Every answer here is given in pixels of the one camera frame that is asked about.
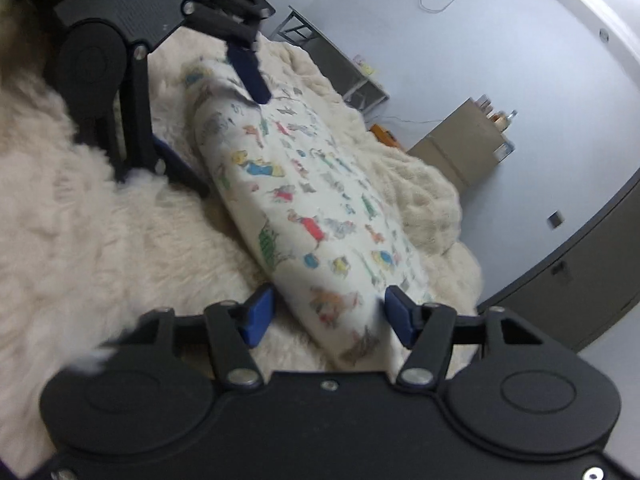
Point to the cream fluffy blanket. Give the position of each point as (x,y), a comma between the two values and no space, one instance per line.
(75,235)

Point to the cream animal print garment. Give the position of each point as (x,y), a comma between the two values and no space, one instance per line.
(310,195)

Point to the round ceiling light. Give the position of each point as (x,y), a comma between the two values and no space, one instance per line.
(603,35)

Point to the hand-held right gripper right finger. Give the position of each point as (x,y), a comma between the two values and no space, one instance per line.
(397,310)

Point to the small pale yellow box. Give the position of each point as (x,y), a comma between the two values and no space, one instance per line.
(367,67)

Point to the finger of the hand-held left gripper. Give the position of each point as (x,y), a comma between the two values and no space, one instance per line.
(247,67)
(142,125)

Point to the dark wall switch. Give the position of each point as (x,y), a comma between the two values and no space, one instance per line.
(554,219)

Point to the clear bottle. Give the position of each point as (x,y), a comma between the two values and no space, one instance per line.
(510,116)

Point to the grey metal desk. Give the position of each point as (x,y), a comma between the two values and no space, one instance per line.
(340,62)

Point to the orange box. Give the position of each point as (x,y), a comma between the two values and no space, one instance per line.
(385,135)

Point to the yellow jar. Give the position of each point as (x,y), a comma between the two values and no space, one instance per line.
(497,119)

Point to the grey door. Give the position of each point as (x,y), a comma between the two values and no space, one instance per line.
(575,270)

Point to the blue white box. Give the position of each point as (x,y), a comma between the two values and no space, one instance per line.
(502,152)

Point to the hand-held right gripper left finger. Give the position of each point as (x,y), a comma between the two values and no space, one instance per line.
(257,315)

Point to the beige mini fridge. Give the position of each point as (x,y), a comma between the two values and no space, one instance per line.
(455,150)

